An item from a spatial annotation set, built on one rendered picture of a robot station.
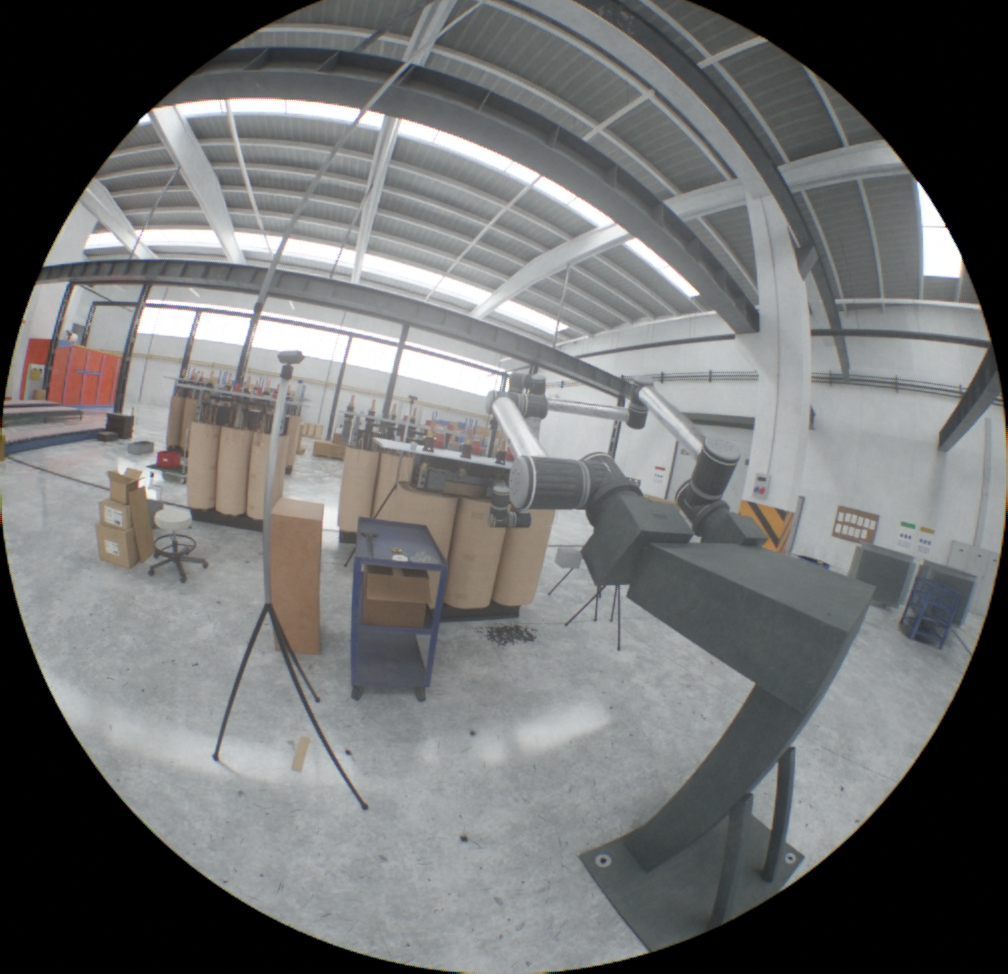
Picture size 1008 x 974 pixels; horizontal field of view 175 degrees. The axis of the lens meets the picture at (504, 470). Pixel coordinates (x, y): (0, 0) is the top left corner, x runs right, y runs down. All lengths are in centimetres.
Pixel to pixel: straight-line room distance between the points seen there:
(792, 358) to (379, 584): 663
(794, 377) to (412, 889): 704
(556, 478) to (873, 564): 843
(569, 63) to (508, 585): 974
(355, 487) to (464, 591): 185
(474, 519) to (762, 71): 980
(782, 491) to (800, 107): 855
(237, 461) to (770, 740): 434
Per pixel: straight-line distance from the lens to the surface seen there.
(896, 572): 911
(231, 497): 407
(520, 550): 266
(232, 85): 490
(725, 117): 611
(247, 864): 161
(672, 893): 177
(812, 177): 975
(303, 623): 218
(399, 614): 167
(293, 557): 196
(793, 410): 636
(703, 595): 93
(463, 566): 250
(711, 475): 167
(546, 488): 115
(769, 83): 954
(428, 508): 223
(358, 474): 377
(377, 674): 202
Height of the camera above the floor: 149
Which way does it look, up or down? 4 degrees down
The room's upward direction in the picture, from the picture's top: 12 degrees clockwise
